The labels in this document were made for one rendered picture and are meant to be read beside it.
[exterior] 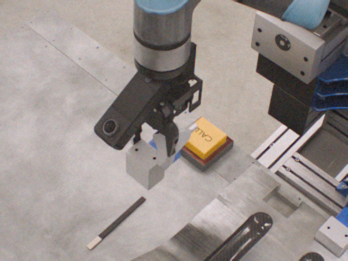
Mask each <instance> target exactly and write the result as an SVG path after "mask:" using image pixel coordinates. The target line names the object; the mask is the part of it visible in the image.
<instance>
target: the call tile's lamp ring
mask: <svg viewBox="0 0 348 261"><path fill-rule="evenodd" d="M226 140H228V141H227V142H226V143H225V144H223V145H222V146H221V147H220V148H219V149H218V150H216V151H215V152H213V153H212V155H210V156H209V157H208V158H207V159H206V160H205V161H203V160H202V159H201V158H199V157H198V156H197V155H196V154H195V153H193V152H192V151H191V150H189V149H188V148H186V147H185V146H183V147H182V149H183V150H184V151H185V152H187V153H189V154H190V155H191V156H192V157H193V158H195V159H196V160H197V161H199V162H200V163H201V164H203V165H205V164H207V163H208V162H210V161H211V159H213V158H214V157H215V156H216V155H217V154H218V153H220V152H221V151H222V150H224V149H225V148H226V147H227V146H228V145H229V144H230V143H231V142H232V141H233V140H232V139H231V138H230V137H228V136H227V137H226Z"/></svg>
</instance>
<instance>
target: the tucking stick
mask: <svg viewBox="0 0 348 261"><path fill-rule="evenodd" d="M145 200H146V199H145V198H144V197H142V196H141V197H140V198H139V199H138V200H137V201H136V202H135V203H134V204H133V205H132V206H131V207H129V208H128V209H127V210H126V211H125V212H124V213H122V214H121V215H120V216H119V217H118V218H117V219H116V220H115V221H114V222H113V223H112V224H110V225H109V226H108V227H107V228H106V229H105V230H104V231H103V232H101V233H100V235H99V236H96V238H95V239H94V240H93V241H91V242H90V243H89V244H88V245H87V246H86V247H87V248H89V250H91V249H93V248H94V246H95V245H97V244H98V243H99V242H100V241H102V239H103V238H104V237H106V236H107V235H108V234H109V233H110V232H111V231H112V230H113V229H115V228H116V227H117V225H119V224H120V223H121V222H122V221H123V220H125V218H126V217H128V216H129V215H130V214H131V213H132V212H133V211H134V210H136V209H137V208H138V207H139V206H140V205H141V204H143V203H144V201H145Z"/></svg>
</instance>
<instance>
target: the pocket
mask: <svg viewBox="0 0 348 261"><path fill-rule="evenodd" d="M280 187H281V185H280V186H278V185H277V186H276V187H275V188H274V189H273V190H272V191H271V192H270V193H269V194H268V195H266V197H264V199H263V201H265V202H266V203H267V204H268V205H269V206H271V207H272V208H273V209H275V210H277V211H278V212H279V213H280V214H282V215H283V216H285V218H288V217H290V216H291V215H292V214H293V213H294V212H295V211H296V210H297V209H298V208H299V207H300V206H301V204H298V203H297V202H296V201H295V200H293V199H292V198H290V197H289V196H288V195H286V193H284V192H283V191H282V190H280Z"/></svg>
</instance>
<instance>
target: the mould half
mask: <svg viewBox="0 0 348 261"><path fill-rule="evenodd" d="M277 185H278V186H280V185H281V184H280V183H279V182H277V181H276V180H275V179H273V178H272V177H271V176H270V175H268V173H265V172H264V171H263V170H262V169H261V168H259V167H258V166H256V165H255V164H253V165H252V166H251V167H249V168H248V169H247V170H246V171H245V172H244V173H243V174H242V175H241V176H240V177H238V178H237V179H236V180H235V181H234V182H233V183H232V184H230V185H229V186H228V187H227V188H226V189H225V190H224V191H223V192H221V193H220V194H219V195H218V196H217V198H216V199H215V200H213V201H212V202H211V203H210V204H208V205H207V206H206V207H205V208H204V209H203V210H202V211H201V212H199V213H198V215H197V216H196V217H194V218H193V219H192V220H191V221H190V222H189V223H188V224H187V225H185V226H184V227H183V228H182V229H181V230H179V231H178V232H177V233H176V234H175V235H174V236H172V238H170V239H169V240H168V241H166V242H164V244H162V245H160V246H158V247H157V248H155V249H153V250H151V251H150V252H147V253H146V254H143V255H141V256H139V257H136V258H134V259H132V260H130V261H203V260H204V259H205V258H207V257H208V256H209V255H210V254H211V253H213V252H214V251H215V249H216V248H218V247H219V246H220V245H221V244H222V243H223V242H224V241H225V240H226V239H227V238H228V237H229V236H231V235H232V233H233V232H234V231H235V230H237V229H238V228H239V227H240V225H241V224H243V223H245V222H246V220H248V218H249V216H251V215H254V214H255V213H267V214H268V215H269V216H270V217H271V219H272V221H273V224H272V227H271V228H270V230H269V231H268V232H267V233H266V235H265V236H264V237H263V238H261V239H260V240H259V241H258V242H257V243H256V244H255V245H254V246H253V247H252V248H251V249H250V250H249V251H248V252H247V253H246V254H245V255H244V256H243V257H242V258H241V259H240V260H239V261H299V259H300V258H301V257H302V256H303V255H305V254H307V253H310V252H316V253H317V254H320V255H321V256H322V257H323V259H324V261H348V249H347V250H346V251H345V252H344V253H343V254H342V255H341V256H340V258H337V257H336V256H335V255H334V254H332V253H331V252H330V251H328V250H327V249H326V248H324V247H323V246H322V245H321V244H319V242H316V241H315V240H314V238H315V237H316V235H317V233H318V231H319V228H321V227H322V226H323V225H324V223H325V222H326V221H327V219H326V218H325V217H323V216H322V215H321V214H319V213H318V212H317V211H316V210H314V209H313V208H312V207H311V206H309V205H308V204H306V203H305V202H304V201H302V203H301V206H300V207H299V208H298V209H297V210H296V211H295V212H294V213H293V214H292V215H291V216H290V217H288V218H285V216H283V215H282V214H280V213H279V212H278V211H277V210H275V209H273V208H272V207H271V206H269V205H268V204H267V203H266V202H265V201H263V199H264V197H266V195H268V194H269V193H270V192H271V191H272V190H273V189H274V188H275V187H276V186H277Z"/></svg>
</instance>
